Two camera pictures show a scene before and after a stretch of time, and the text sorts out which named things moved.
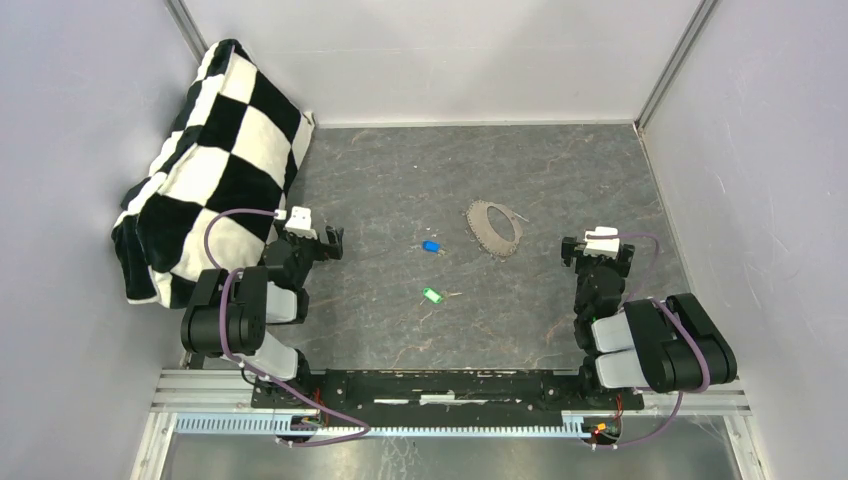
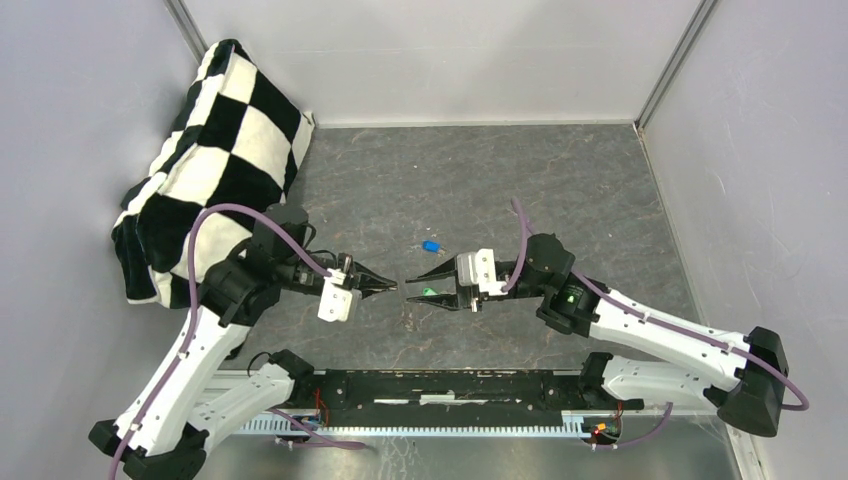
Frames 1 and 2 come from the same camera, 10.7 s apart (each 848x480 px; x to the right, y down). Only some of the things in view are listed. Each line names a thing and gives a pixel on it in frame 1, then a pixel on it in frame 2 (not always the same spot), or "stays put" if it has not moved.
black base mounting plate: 445,392 stays put
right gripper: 621,264 → 461,299
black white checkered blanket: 212,194 stays put
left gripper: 324,251 → 370,281
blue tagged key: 431,245 stays put
